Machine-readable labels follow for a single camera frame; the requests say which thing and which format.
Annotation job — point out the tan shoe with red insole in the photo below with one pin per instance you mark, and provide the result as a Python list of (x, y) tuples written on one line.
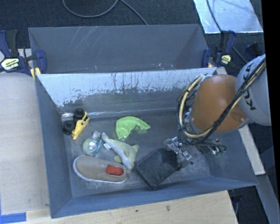
[(94, 169)]

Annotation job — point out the clear bottle with green label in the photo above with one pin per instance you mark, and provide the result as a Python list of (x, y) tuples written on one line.
[(92, 145)]

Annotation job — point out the grey metal bin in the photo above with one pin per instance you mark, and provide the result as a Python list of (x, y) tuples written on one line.
[(115, 50)]

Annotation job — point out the yellow toy car black wheels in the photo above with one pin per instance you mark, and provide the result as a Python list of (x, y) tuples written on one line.
[(79, 125)]

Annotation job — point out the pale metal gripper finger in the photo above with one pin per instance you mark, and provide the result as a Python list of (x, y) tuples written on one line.
[(172, 144), (186, 157)]

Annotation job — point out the bright green plastic piece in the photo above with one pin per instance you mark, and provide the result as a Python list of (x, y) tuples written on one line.
[(127, 126)]

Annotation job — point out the black rectangular brush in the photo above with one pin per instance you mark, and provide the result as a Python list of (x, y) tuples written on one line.
[(157, 168)]

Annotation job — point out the pale wood board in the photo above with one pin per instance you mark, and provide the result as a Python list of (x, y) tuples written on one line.
[(18, 144)]

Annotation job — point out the pale green plush toy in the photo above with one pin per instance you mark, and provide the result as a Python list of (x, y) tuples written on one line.
[(125, 150)]

